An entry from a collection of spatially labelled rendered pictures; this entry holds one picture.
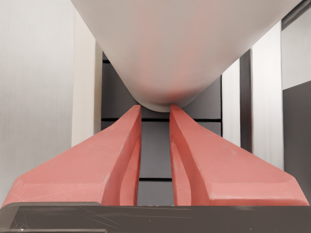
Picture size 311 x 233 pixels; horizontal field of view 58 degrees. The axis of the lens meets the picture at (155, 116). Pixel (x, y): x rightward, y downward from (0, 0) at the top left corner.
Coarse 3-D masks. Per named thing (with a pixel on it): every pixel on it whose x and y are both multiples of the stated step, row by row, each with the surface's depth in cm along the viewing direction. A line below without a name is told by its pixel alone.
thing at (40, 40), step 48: (0, 0) 24; (48, 0) 24; (0, 48) 24; (48, 48) 24; (288, 48) 24; (0, 96) 23; (48, 96) 23; (0, 144) 23; (48, 144) 23; (0, 192) 23
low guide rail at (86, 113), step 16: (80, 16) 15; (80, 32) 15; (80, 48) 15; (96, 48) 15; (80, 64) 15; (96, 64) 15; (80, 80) 15; (96, 80) 15; (80, 96) 15; (96, 96) 15; (80, 112) 15; (96, 112) 15; (80, 128) 15; (96, 128) 15
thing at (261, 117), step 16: (272, 32) 10; (256, 48) 10; (272, 48) 10; (240, 64) 11; (256, 64) 10; (272, 64) 10; (240, 80) 11; (256, 80) 10; (272, 80) 10; (240, 96) 11; (256, 96) 10; (272, 96) 10; (240, 112) 11; (256, 112) 10; (272, 112) 10; (240, 128) 11; (256, 128) 10; (272, 128) 10; (256, 144) 10; (272, 144) 10; (272, 160) 10
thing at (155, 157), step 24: (120, 96) 18; (216, 96) 18; (144, 120) 19; (168, 120) 19; (144, 144) 18; (168, 144) 18; (144, 168) 18; (168, 168) 18; (144, 192) 18; (168, 192) 18
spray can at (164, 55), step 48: (96, 0) 4; (144, 0) 3; (192, 0) 3; (240, 0) 3; (288, 0) 3; (144, 48) 5; (192, 48) 5; (240, 48) 5; (144, 96) 12; (192, 96) 12
